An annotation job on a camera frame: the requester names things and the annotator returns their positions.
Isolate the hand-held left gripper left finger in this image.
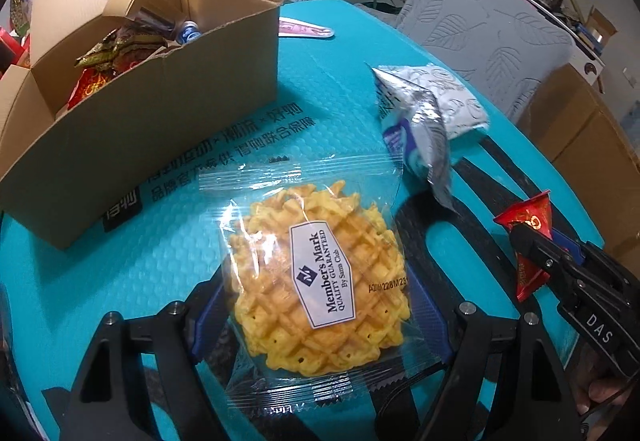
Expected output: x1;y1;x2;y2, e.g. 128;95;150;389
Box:
57;278;236;441

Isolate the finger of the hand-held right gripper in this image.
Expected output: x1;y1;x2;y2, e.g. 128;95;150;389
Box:
552;231;591;267
509;225;588;307

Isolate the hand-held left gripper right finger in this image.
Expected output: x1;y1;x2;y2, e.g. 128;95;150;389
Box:
372;291;593;441

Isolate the red gold candy packet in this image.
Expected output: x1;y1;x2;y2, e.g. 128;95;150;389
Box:
492;191;556;304

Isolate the clear waffle packet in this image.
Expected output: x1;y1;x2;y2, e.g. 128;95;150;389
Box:
197;155;416;414

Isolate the person's right hand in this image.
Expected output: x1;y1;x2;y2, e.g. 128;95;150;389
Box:
575;356;636;427

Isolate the large brown cardboard box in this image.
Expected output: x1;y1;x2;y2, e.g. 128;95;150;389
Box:
517;63;640;267

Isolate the silver blue snack packet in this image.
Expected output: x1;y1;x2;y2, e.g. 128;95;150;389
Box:
372;66;458;214

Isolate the white patterned snack packet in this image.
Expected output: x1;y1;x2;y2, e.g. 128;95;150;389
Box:
395;63;490;142

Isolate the small cardboard box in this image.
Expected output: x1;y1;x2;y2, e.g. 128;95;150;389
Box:
582;7;618;54

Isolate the red yellow snack packet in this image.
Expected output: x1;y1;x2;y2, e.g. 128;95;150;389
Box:
65;66;131;110

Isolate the blue white round packet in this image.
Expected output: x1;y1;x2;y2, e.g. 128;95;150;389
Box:
175;20;202;46

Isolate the pink flat item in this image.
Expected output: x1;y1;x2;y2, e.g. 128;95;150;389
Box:
277;18;335;40

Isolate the patterned bag with green handles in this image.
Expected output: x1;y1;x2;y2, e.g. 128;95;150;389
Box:
357;0;406;16

